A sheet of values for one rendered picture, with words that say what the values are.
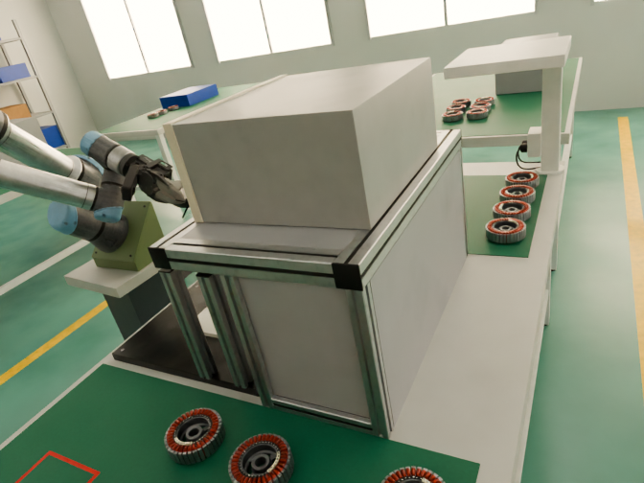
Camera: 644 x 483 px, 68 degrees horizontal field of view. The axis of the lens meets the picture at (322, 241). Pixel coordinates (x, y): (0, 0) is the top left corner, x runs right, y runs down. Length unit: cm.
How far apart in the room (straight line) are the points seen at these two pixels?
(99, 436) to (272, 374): 40
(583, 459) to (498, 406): 94
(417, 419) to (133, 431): 58
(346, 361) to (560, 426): 124
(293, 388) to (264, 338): 12
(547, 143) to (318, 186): 127
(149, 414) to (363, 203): 67
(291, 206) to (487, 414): 52
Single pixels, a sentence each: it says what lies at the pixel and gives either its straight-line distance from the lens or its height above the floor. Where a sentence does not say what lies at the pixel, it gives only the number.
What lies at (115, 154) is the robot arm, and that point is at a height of 119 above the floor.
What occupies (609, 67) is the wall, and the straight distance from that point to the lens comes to 559.
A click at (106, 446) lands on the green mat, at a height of 75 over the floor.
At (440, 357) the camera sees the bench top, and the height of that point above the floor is 75.
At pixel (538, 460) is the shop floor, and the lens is 189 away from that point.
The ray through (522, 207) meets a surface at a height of 78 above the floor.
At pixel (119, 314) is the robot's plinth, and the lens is 203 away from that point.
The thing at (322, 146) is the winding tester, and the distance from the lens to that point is 78.
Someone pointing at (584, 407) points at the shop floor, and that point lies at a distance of 207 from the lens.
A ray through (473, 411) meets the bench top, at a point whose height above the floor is 75.
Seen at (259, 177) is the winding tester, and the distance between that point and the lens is 87.
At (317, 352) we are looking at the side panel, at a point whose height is 92.
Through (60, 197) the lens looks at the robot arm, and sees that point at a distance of 154.
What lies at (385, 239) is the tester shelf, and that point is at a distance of 81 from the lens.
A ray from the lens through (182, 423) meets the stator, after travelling 105.
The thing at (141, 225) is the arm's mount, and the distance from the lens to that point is 182.
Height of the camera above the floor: 147
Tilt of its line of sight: 26 degrees down
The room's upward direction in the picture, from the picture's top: 12 degrees counter-clockwise
